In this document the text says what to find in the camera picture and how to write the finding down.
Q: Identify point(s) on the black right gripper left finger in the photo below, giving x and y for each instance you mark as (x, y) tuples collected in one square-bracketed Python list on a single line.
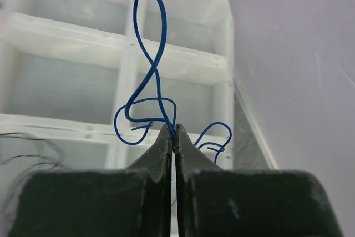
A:
[(135, 201)]

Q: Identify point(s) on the white plastic compartment tray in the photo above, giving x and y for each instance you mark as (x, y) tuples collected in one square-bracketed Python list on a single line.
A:
[(68, 67)]

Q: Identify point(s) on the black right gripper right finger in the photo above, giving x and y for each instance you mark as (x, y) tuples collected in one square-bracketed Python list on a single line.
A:
[(216, 202)]

